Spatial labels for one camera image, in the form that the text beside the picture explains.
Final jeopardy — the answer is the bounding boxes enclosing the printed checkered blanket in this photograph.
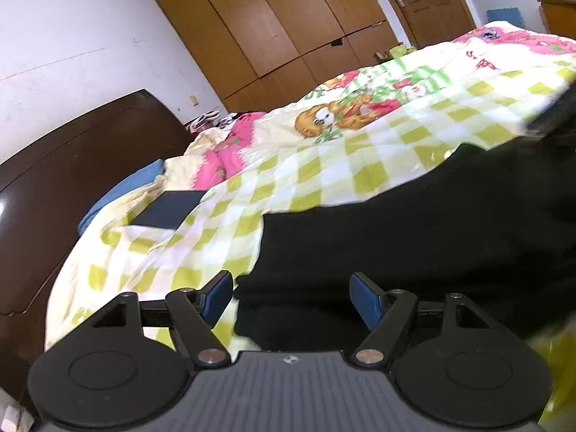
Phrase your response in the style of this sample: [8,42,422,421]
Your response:
[45,20,576,432]

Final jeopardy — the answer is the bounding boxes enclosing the green cloth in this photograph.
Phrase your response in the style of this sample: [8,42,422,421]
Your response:
[389,42,418,60]

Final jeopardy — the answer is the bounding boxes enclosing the pile of clothes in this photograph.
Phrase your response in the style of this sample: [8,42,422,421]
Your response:
[186,110,235,134]

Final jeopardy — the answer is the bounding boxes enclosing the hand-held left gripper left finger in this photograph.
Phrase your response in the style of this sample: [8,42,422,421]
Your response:
[92,270,235,366]

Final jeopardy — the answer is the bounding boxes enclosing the black pants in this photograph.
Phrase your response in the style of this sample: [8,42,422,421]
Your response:
[234,119,576,352]

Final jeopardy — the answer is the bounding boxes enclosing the dark navy folded cloth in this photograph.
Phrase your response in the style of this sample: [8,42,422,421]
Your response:
[130,190,208,230]

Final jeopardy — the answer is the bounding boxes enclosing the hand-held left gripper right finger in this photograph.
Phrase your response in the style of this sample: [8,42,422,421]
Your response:
[350,272,496,366]

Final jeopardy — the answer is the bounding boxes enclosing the blue foam mat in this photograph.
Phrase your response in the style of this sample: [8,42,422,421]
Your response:
[486,8,525,28]

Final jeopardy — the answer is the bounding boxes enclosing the dark brown headboard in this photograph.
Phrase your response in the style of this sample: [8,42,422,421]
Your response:
[0,89,194,415]

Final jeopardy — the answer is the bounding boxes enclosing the blue pillow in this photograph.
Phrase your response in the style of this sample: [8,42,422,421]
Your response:
[77,159,167,235]

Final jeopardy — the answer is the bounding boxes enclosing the wooden wardrobe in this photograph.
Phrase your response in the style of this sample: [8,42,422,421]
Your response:
[137,0,411,113]

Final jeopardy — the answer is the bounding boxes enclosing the wooden cabinet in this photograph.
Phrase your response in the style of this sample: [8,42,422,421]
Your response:
[537,0,576,39]

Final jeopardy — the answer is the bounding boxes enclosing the wooden door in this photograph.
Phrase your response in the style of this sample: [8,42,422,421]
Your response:
[369,0,478,50]

